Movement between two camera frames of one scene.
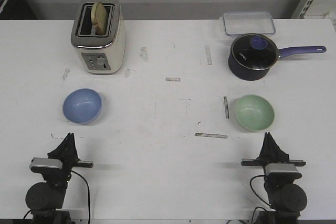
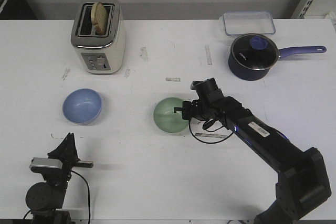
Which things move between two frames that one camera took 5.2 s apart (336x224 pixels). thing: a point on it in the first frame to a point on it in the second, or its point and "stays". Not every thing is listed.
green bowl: x=254 y=113 to x=166 y=119
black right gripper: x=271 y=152 to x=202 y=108
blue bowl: x=82 y=106 stays
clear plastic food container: x=240 y=23 stays
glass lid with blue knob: x=255 y=51 stays
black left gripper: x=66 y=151 stays
